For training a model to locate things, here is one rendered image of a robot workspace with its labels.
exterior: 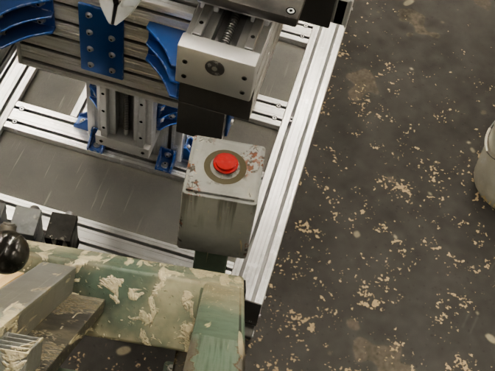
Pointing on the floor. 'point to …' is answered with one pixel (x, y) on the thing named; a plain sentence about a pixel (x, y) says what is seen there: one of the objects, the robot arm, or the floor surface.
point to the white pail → (487, 168)
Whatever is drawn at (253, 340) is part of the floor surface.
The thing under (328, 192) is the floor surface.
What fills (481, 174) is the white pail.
